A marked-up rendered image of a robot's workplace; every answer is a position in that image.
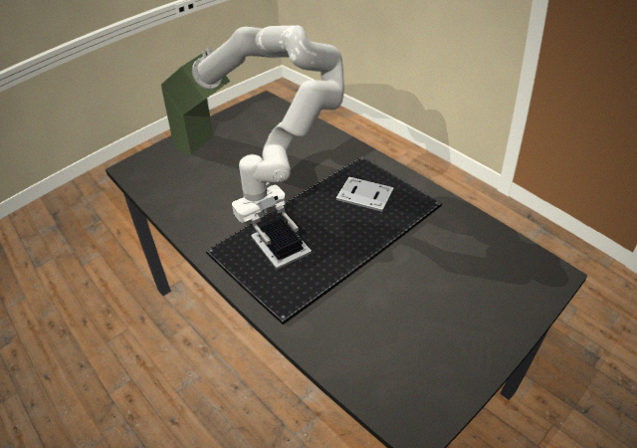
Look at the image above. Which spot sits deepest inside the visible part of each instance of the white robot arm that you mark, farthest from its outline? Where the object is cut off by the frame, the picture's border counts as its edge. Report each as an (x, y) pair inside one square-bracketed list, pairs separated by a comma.
[(312, 96)]

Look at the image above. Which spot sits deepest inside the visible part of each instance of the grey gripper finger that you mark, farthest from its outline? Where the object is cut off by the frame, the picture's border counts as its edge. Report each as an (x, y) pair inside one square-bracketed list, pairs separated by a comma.
[(281, 209), (257, 219)]

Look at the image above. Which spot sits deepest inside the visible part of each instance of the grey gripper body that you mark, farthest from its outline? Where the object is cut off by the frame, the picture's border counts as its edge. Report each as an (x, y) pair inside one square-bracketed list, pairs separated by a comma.
[(243, 207)]

